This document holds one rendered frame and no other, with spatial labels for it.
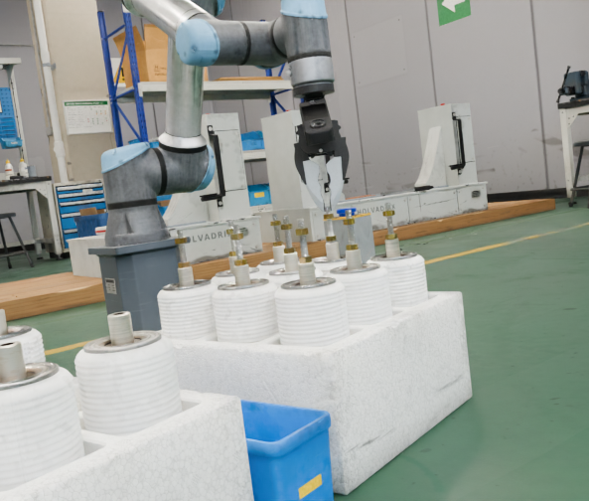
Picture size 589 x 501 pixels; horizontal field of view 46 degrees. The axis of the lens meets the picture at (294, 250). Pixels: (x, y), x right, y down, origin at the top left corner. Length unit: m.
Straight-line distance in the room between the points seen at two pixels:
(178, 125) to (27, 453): 1.15
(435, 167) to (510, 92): 2.29
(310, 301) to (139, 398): 0.30
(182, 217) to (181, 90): 1.90
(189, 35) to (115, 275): 0.65
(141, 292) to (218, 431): 0.93
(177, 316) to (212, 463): 0.39
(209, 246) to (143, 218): 1.76
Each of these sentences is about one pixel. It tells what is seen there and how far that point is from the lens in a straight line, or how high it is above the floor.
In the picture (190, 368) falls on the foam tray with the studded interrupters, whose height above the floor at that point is 0.15.
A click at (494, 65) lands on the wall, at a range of 6.92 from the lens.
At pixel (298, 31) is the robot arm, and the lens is 1.19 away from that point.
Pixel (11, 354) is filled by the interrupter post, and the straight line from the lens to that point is 0.63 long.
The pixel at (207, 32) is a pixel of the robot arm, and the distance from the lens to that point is 1.20.
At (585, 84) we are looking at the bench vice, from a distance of 5.56.
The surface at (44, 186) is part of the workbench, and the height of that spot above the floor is 0.67.
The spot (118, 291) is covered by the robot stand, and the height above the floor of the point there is 0.20.
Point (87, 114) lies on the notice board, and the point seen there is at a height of 1.40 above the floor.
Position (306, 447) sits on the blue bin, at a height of 0.10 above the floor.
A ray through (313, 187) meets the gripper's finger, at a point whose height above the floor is 0.38.
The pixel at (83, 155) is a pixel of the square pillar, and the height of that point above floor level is 0.99.
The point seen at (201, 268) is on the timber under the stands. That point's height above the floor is 0.06.
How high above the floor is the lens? 0.38
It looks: 5 degrees down
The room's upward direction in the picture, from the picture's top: 7 degrees counter-clockwise
